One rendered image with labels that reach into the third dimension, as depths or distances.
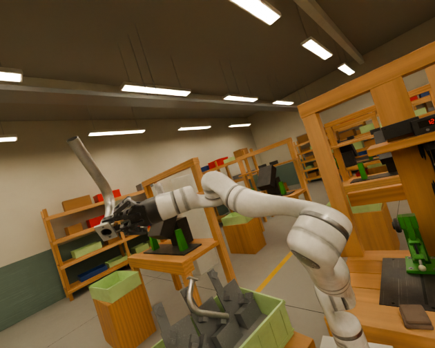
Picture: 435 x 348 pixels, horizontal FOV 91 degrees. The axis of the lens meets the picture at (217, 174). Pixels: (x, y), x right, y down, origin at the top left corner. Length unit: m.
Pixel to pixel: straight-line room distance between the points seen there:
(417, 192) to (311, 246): 1.19
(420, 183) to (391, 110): 0.41
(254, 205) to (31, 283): 6.68
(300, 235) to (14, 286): 6.78
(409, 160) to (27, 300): 7.08
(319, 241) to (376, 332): 0.82
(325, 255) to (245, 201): 0.20
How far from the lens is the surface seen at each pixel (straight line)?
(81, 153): 0.69
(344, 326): 0.87
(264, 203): 0.50
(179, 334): 1.28
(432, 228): 1.62
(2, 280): 6.95
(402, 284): 1.42
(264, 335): 1.21
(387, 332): 1.19
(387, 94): 1.51
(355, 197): 1.67
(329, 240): 0.42
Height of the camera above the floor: 1.64
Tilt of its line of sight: 1 degrees up
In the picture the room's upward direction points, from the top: 18 degrees counter-clockwise
